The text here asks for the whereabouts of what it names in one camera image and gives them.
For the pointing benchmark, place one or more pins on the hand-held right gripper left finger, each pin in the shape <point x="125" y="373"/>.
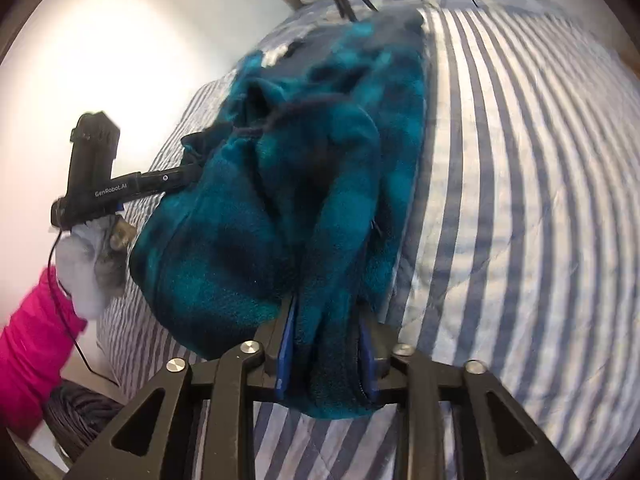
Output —
<point x="286" y="345"/>

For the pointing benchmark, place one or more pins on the person's left forearm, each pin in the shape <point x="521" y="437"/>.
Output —
<point x="30" y="350"/>

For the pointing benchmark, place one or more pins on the person's left hand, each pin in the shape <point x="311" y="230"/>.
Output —
<point x="85" y="270"/>

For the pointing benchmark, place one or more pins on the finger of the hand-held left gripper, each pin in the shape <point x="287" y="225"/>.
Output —
<point x="167" y="178"/>

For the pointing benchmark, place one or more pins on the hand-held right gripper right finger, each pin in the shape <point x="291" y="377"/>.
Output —
<point x="367" y="360"/>

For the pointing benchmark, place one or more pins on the teal plaid fleece jacket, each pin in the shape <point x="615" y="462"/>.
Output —
<point x="300" y="185"/>

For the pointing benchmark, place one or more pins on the blue white striped blanket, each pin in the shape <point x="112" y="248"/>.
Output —
<point x="500" y="210"/>

